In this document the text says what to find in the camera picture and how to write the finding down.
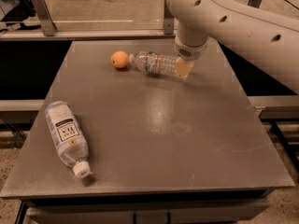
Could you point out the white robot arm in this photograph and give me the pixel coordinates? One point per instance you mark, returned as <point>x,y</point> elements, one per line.
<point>268,40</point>

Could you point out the metal rail behind table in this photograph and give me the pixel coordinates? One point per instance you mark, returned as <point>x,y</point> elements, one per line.
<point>83,35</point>

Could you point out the middle metal bracket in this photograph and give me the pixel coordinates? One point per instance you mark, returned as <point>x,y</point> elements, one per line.
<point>168,24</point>

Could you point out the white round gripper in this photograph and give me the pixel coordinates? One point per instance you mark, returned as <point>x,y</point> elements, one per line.
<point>191,52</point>

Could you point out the orange fruit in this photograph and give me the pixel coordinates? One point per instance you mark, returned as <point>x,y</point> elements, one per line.
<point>120,59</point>

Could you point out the white labelled tea bottle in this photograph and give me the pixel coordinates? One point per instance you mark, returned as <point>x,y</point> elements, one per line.
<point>68,138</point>

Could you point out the clear ribbed water bottle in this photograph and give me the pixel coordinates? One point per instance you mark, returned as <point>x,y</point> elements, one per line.
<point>155,63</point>

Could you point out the left metal bracket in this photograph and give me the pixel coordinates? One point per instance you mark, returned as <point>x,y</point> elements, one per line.
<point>47,25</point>

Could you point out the clear acrylic barrier panel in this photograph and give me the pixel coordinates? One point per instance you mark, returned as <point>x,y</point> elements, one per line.
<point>131,14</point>

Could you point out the dark cabinet under table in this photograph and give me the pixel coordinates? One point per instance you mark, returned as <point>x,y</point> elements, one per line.
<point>216,207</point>

